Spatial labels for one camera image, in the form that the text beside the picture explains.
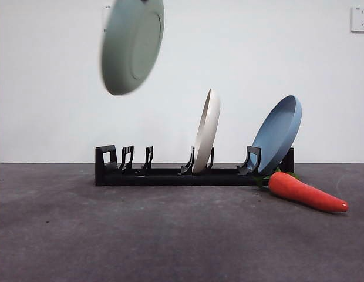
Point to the beige plate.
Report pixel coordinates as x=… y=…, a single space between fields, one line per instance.
x=207 y=135

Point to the white wall socket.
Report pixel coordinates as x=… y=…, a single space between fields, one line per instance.
x=360 y=19

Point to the blue plate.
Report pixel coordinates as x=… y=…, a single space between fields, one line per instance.
x=277 y=132

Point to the black plate rack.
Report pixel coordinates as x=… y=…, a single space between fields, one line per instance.
x=170 y=179

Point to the green plate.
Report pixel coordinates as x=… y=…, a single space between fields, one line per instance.
x=132 y=50

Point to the orange carrot with green leaves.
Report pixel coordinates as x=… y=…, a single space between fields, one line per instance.
x=302 y=192

